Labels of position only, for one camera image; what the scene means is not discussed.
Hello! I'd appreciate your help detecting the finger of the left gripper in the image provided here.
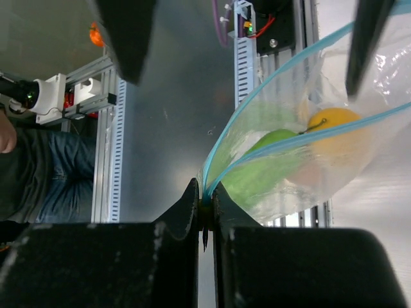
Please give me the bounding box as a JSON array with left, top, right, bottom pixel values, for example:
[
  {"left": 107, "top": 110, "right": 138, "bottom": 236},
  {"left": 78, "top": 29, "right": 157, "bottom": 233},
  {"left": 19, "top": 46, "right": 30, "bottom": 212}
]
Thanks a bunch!
[
  {"left": 345, "top": 0, "right": 396, "bottom": 98},
  {"left": 87, "top": 0, "right": 157, "bottom": 85}
]

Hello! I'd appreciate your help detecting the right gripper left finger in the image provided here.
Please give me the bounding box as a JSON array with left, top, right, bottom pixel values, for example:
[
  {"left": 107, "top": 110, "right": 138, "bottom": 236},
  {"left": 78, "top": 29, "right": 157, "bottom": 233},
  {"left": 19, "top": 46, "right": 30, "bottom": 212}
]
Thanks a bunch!
[{"left": 1, "top": 180, "right": 199, "bottom": 307}]

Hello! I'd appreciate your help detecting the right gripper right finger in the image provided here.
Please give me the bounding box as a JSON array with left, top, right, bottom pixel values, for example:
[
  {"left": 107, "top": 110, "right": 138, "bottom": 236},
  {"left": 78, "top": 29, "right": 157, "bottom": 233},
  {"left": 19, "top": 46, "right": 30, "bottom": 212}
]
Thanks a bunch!
[{"left": 213, "top": 185, "right": 407, "bottom": 307}]

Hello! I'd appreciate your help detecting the green toy vegetable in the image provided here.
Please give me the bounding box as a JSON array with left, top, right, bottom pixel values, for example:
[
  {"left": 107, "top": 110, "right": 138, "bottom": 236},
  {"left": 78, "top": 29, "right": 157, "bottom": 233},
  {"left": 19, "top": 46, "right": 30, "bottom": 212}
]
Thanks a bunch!
[{"left": 222, "top": 148, "right": 302, "bottom": 209}]

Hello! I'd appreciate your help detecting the pink toy egg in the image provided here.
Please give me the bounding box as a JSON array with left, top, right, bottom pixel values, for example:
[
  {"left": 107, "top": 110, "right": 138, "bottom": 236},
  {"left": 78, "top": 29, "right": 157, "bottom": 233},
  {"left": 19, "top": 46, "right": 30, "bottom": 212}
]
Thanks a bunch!
[{"left": 286, "top": 162, "right": 322, "bottom": 191}]

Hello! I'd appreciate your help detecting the clear zip top bag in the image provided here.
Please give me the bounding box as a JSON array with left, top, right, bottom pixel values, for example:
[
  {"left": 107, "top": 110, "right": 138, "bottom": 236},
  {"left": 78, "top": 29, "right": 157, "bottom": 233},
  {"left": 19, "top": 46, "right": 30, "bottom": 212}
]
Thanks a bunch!
[{"left": 198, "top": 1, "right": 410, "bottom": 223}]

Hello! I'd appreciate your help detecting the yellow toy fruit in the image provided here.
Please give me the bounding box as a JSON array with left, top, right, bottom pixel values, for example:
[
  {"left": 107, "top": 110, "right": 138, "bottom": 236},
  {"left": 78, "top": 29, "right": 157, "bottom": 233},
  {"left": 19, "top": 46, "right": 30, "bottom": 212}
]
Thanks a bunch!
[{"left": 308, "top": 108, "right": 372, "bottom": 169}]

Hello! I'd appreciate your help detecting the orange toy fruit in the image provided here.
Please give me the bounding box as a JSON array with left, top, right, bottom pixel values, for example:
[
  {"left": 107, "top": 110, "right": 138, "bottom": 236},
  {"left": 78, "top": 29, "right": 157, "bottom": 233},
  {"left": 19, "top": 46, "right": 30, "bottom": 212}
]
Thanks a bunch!
[{"left": 89, "top": 22, "right": 105, "bottom": 47}]

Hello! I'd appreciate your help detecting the seated person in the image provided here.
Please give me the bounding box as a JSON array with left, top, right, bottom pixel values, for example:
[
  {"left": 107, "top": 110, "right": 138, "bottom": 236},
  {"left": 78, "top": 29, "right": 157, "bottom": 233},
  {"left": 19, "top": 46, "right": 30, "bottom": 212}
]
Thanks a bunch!
[{"left": 1, "top": 107, "right": 96, "bottom": 223}]

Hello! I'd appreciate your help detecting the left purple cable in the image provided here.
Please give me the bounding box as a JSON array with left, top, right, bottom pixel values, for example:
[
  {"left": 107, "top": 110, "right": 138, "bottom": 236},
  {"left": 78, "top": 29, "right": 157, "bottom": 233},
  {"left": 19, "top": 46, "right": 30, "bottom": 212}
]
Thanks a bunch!
[{"left": 211, "top": 0, "right": 232, "bottom": 49}]

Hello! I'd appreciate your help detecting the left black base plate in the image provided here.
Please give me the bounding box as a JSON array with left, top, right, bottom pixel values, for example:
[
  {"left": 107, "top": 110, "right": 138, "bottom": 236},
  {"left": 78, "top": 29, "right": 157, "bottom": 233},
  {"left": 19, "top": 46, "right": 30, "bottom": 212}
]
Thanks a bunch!
[{"left": 251, "top": 0, "right": 295, "bottom": 56}]

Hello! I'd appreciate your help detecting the aluminium rail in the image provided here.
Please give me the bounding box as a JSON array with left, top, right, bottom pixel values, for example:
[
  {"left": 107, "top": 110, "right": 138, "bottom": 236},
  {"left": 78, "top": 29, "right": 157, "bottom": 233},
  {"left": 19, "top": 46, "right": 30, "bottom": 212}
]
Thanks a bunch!
[{"left": 256, "top": 0, "right": 335, "bottom": 228}]

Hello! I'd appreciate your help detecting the white device on frame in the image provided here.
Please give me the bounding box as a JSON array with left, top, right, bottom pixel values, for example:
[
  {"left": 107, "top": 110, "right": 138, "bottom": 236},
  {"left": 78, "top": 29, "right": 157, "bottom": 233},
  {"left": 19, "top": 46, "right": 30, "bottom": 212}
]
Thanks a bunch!
[{"left": 1, "top": 71, "right": 116, "bottom": 125}]

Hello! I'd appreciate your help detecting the white slotted cable duct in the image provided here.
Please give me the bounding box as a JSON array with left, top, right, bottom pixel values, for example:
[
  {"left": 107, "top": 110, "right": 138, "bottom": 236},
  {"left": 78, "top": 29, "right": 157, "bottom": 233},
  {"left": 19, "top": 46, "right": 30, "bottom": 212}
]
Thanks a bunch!
[{"left": 233, "top": 1, "right": 255, "bottom": 108}]

